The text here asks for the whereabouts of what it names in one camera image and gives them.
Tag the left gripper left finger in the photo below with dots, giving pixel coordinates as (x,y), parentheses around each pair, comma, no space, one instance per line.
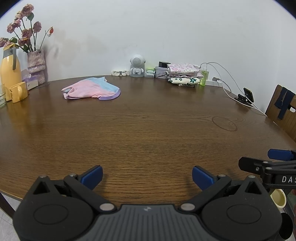
(59,209)

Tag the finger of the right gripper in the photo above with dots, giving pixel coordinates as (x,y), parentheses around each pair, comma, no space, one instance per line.
(257,166)
(282,155)

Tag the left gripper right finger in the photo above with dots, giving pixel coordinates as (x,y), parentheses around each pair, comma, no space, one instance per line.
(235,210)

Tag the pink blue purple garment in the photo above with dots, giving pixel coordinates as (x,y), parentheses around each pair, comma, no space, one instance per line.
(92,87)

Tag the cream cup below table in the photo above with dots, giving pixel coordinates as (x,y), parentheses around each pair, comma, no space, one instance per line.
(279,198)

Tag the wooden chair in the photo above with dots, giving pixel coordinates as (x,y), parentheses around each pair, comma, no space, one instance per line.
(287,124)

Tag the dark blue cloth on chair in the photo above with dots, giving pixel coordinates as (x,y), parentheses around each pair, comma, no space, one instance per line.
(283,102)

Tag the black phone holder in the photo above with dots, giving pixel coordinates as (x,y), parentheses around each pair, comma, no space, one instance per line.
(246,98)

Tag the white power strip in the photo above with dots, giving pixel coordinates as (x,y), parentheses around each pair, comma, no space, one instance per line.
(214,83)

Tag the green spray bottle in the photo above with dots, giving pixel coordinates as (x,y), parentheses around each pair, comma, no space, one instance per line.
(205,74)

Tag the cream green-flower folded cloth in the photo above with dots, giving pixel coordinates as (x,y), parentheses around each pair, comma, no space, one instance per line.
(182,82)

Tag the pink floral folded cloth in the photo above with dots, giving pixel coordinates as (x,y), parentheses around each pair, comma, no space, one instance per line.
(186,70)

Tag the clear glass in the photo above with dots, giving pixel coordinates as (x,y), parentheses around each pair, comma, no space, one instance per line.
(2,97)

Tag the yellow mug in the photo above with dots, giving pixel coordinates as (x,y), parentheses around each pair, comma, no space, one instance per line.
(19,92)

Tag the purple box with black charger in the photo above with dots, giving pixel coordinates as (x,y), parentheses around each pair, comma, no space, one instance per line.
(161,70)

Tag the purple tissue box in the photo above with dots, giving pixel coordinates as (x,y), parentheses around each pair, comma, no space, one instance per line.
(31,81)

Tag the small green white boxes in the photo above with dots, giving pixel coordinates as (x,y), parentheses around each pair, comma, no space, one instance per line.
(149,73)

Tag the yellow thermos jug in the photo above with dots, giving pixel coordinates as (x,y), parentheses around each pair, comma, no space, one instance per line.
(10,70)

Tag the white robot figurine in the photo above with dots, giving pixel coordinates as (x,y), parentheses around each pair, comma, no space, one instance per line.
(137,63)

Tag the pink artificial flowers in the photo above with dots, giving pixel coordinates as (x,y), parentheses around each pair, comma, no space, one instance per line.
(25,32)

